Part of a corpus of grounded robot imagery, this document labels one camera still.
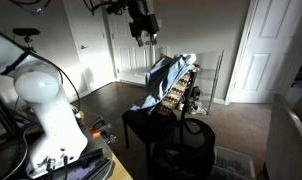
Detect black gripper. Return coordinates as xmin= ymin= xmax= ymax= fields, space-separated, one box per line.
xmin=128 ymin=13 xmax=160 ymax=48

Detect light blue jean trousers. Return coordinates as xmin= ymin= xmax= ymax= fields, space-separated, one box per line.
xmin=130 ymin=53 xmax=198 ymax=116

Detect black mesh washing basket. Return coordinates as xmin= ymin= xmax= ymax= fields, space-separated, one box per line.
xmin=150 ymin=118 xmax=217 ymax=180

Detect white panelled closet door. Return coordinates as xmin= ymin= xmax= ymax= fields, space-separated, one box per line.
xmin=107 ymin=0 xmax=156 ymax=86

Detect black shoe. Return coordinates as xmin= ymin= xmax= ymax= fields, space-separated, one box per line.
xmin=192 ymin=85 xmax=202 ymax=101

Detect white sneaker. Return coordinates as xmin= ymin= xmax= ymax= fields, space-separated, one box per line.
xmin=189 ymin=100 xmax=209 ymax=116

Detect black chair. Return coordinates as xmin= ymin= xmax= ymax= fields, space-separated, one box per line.
xmin=121 ymin=63 xmax=199 ymax=180

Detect white panel door ajar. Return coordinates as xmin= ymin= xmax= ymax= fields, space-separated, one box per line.
xmin=229 ymin=0 xmax=302 ymax=104

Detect clear plastic storage bin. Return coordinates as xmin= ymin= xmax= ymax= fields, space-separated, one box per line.
xmin=209 ymin=145 xmax=257 ymax=180

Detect grey sofa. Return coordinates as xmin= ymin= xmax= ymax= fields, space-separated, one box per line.
xmin=264 ymin=81 xmax=302 ymax=180

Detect white door with handle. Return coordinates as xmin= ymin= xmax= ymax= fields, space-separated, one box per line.
xmin=62 ymin=0 xmax=117 ymax=93

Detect metal wire shoe rack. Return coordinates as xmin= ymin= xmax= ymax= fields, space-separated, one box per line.
xmin=154 ymin=49 xmax=225 ymax=116

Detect black stereo camera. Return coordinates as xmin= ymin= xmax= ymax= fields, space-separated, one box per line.
xmin=12 ymin=27 xmax=41 ymax=37

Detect black metal rail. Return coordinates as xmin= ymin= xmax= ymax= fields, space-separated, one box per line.
xmin=79 ymin=148 xmax=104 ymax=165
xmin=85 ymin=157 xmax=112 ymax=180

